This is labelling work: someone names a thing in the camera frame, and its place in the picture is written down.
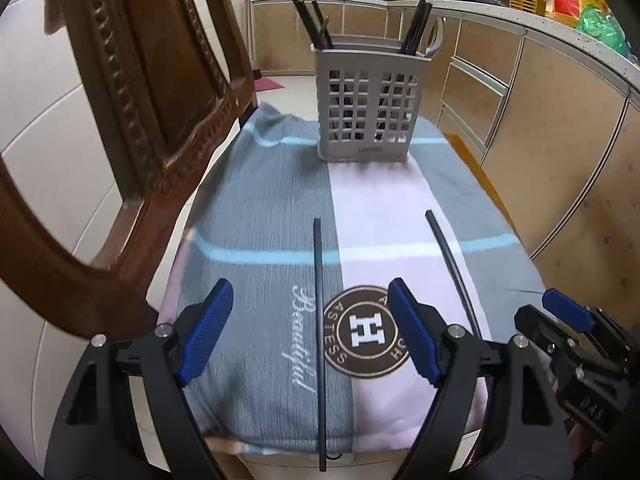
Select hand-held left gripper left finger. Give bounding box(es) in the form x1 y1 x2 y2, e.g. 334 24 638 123
44 278 235 480

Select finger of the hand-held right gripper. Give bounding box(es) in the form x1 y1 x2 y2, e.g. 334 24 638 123
515 305 562 361
542 288 594 334

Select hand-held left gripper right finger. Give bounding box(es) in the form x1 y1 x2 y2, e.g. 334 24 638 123
387 277 573 480

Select grey plastic utensil basket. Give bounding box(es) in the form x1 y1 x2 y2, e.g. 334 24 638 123
310 35 433 165

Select grey pink printed towel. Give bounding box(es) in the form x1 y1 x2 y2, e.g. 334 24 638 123
156 102 548 456

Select yellow wooden table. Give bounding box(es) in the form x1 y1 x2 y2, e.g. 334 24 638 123
444 132 523 233

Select beige kitchen counter cabinets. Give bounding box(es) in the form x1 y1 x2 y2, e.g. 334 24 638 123
250 0 640 341

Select brown carved wooden chair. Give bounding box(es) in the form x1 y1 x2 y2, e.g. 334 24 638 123
0 0 258 341

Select green plastic bag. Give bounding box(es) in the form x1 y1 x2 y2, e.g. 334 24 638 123
577 4 631 58

